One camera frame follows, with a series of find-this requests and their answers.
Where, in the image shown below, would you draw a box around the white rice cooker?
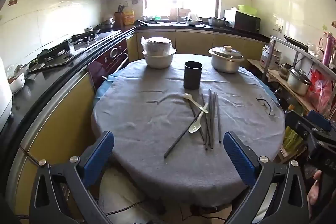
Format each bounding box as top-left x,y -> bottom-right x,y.
262,44 -> 282,70

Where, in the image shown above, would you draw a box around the blue cloth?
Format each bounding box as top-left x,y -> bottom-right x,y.
94,72 -> 124,98

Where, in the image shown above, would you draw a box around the black microwave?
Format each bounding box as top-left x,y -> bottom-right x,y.
234,10 -> 261,33

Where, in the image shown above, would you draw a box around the wooden knife block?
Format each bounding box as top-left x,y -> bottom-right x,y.
114,4 -> 125,26

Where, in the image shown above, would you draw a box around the small metal kettle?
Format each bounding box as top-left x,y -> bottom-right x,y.
275,61 -> 292,79

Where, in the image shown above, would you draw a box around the grey tablecloth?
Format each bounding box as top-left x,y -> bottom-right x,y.
91,53 -> 286,207

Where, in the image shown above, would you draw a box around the pink thermos bottle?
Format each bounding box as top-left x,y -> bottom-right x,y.
319,32 -> 336,67

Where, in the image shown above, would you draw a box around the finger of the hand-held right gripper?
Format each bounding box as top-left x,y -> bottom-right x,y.
284,110 -> 315,140
307,110 -> 332,132

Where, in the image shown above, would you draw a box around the black utensil holder cup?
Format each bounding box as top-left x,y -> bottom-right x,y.
183,61 -> 203,90

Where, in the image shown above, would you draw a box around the pile of dark chopsticks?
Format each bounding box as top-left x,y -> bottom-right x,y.
163,89 -> 222,159

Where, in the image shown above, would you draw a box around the red plastic bag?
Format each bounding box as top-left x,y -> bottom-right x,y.
307,69 -> 335,113

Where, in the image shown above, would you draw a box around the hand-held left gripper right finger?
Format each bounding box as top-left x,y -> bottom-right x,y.
223,131 -> 309,224

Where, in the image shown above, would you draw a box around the metal bowl with dishes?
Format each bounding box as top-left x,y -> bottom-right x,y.
184,13 -> 203,25

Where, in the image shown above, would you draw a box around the black kitchen countertop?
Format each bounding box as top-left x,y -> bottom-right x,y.
0,20 -> 271,135

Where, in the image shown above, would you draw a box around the steel pot with lid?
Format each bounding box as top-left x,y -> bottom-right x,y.
287,67 -> 313,96

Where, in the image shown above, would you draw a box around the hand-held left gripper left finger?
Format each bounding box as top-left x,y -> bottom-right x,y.
29,131 -> 115,224

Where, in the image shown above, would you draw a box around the black floor cable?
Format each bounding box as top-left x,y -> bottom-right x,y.
105,200 -> 163,215

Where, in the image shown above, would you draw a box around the yellow oil bottle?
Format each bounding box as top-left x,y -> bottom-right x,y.
123,8 -> 135,25

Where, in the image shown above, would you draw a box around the white bowl with food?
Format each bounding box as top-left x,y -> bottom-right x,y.
8,72 -> 28,94

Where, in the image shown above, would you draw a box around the green plastic basket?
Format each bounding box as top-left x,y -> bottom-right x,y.
238,5 -> 258,15

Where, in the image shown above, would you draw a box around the green vegetables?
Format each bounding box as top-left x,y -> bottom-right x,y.
283,127 -> 307,153

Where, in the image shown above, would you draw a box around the white plastic spoon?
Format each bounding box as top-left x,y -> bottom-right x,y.
188,103 -> 209,134
182,93 -> 209,113

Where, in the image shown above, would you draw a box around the aluminium pot with lid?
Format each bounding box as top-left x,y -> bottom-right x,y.
208,46 -> 245,73

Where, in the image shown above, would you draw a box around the metal storage rack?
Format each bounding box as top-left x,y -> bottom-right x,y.
262,35 -> 336,119

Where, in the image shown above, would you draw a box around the black eyeglasses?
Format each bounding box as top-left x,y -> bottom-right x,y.
256,95 -> 281,117

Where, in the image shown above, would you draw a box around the person's right hand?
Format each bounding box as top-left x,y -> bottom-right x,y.
307,170 -> 324,207

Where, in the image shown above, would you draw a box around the black flat tray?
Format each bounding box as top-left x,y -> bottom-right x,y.
283,35 -> 309,52

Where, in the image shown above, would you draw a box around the dark red built-in oven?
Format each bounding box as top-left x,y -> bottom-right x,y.
87,38 -> 130,90

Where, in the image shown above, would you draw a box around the metal wok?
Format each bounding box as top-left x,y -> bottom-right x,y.
97,17 -> 116,30

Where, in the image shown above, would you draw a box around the white box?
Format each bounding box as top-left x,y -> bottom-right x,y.
224,9 -> 238,28

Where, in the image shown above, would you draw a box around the metal basin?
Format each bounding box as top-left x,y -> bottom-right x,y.
208,17 -> 227,27

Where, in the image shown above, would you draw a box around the black gas stove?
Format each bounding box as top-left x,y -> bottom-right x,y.
28,30 -> 122,73

